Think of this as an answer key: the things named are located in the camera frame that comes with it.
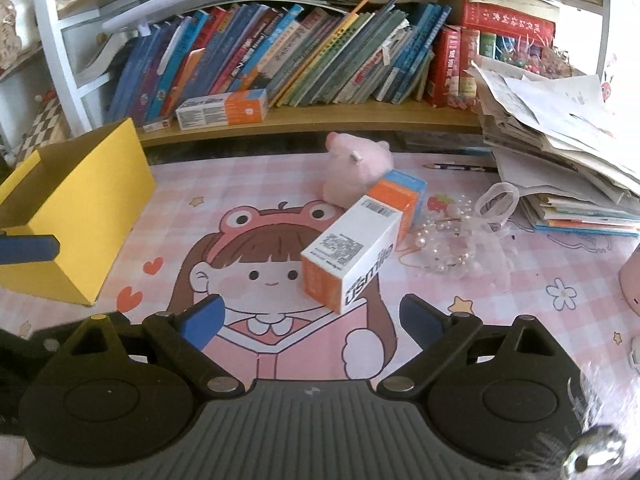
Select pearl bead bag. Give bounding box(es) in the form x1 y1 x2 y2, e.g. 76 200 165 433
399 182 520 292

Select orange white usmile box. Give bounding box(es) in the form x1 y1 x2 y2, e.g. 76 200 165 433
302 170 427 314

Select yellow cardboard box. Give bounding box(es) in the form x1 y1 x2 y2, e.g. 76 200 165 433
1 119 155 306

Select pink cartoon desk mat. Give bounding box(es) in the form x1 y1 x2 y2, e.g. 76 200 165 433
0 152 640 476

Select wooden chessboard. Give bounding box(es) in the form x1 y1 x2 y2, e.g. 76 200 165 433
15 91 70 166

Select black pen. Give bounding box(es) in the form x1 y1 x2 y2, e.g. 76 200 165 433
423 162 498 174

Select pink plush pig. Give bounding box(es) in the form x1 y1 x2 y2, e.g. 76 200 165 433
322 131 394 209

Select pink cylinder container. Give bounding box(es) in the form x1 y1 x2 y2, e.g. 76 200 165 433
620 246 640 315

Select white bookshelf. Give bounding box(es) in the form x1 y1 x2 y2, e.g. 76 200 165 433
34 0 608 146

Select stack of papers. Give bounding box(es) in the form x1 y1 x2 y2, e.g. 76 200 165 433
465 60 639 237

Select toothpaste box on shelf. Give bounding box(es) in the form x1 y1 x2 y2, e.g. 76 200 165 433
175 89 268 131

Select red dictionary books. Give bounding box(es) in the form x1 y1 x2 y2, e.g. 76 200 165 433
423 0 555 108

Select row of leaning books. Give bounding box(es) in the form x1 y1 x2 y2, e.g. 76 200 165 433
105 0 450 128

